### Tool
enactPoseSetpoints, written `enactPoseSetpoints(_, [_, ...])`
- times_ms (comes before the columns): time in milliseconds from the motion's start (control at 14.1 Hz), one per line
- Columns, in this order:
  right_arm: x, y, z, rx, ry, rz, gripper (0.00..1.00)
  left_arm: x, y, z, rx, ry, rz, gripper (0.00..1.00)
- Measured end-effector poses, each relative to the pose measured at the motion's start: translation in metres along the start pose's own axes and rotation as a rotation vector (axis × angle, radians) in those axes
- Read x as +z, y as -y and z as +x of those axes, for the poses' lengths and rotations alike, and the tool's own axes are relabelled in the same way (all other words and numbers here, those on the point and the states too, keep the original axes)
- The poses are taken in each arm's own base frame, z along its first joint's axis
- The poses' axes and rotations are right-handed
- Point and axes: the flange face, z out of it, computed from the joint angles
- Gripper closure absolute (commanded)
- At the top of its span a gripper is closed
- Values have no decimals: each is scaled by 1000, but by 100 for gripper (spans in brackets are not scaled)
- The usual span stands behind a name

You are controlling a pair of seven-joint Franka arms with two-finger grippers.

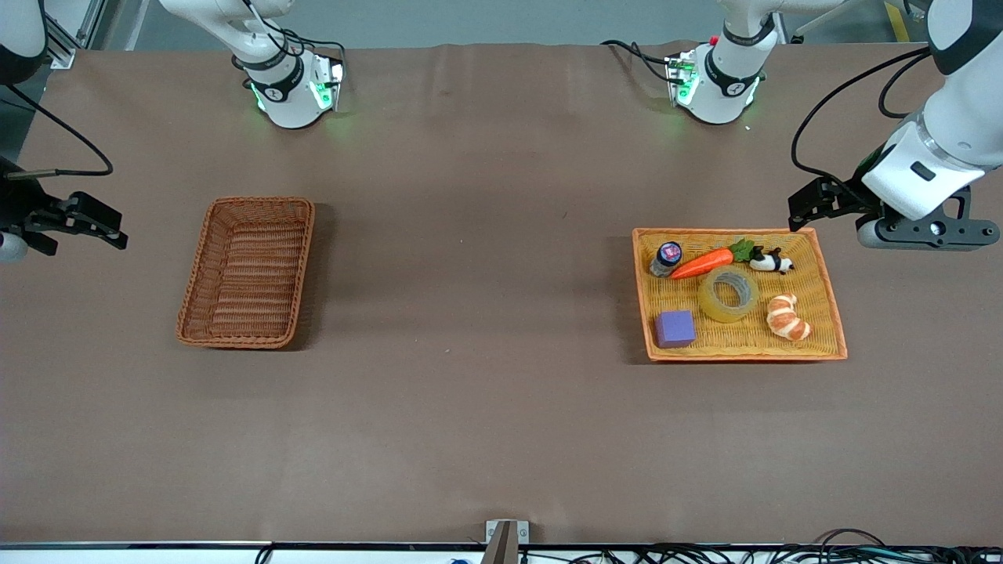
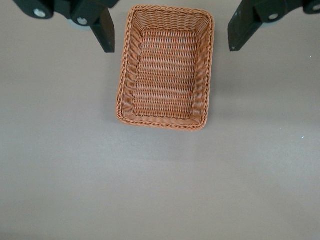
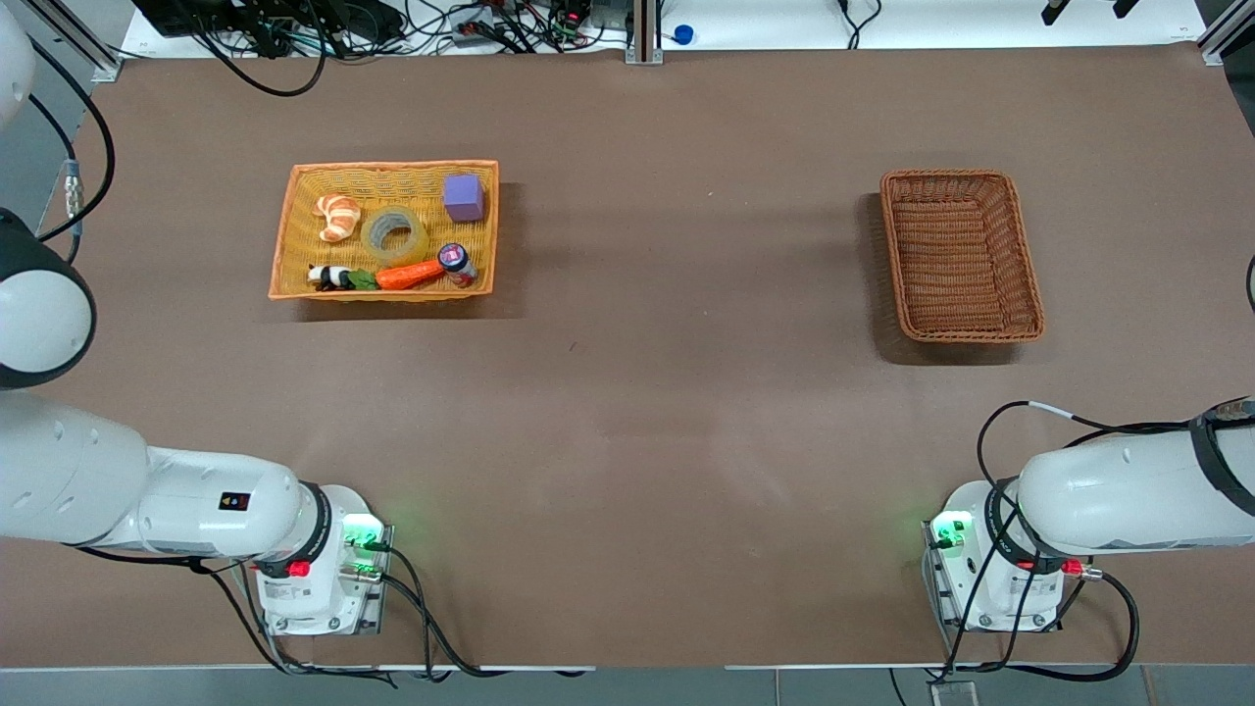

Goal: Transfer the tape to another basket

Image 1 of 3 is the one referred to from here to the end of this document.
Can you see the orange toy carrot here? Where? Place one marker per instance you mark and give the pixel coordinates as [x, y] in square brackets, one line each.
[701, 264]

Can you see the grey metal stand leg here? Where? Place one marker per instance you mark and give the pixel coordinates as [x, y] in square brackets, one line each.
[823, 19]

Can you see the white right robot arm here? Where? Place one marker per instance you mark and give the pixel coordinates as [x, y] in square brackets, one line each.
[290, 102]

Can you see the grey metal table bracket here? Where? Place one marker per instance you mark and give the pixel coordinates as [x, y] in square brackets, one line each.
[507, 540]

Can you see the toy croissant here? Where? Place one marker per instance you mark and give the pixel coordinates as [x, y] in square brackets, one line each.
[786, 317]

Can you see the brown wicker basket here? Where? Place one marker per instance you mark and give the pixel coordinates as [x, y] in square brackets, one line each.
[247, 274]

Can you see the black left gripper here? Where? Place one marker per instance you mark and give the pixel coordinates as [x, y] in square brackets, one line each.
[856, 197]

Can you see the purple cube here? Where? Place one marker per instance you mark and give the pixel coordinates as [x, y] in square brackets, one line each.
[675, 329]

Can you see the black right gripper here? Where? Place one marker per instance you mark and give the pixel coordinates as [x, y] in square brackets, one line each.
[17, 205]

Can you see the aluminium frame profile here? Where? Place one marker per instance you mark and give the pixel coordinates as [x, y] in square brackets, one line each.
[74, 35]

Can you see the small dark bottle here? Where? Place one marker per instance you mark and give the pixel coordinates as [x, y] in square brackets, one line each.
[666, 257]

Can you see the brown table cover sheet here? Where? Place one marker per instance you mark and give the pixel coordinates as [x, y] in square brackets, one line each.
[486, 313]

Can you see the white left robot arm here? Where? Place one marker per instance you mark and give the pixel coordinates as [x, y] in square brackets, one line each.
[956, 117]

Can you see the black white panda toy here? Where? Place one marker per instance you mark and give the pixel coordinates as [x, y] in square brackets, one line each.
[772, 261]

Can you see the orange wicker tray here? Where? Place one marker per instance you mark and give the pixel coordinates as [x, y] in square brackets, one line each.
[736, 337]

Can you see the yellow packing tape roll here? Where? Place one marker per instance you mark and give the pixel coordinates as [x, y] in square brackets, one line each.
[709, 305]

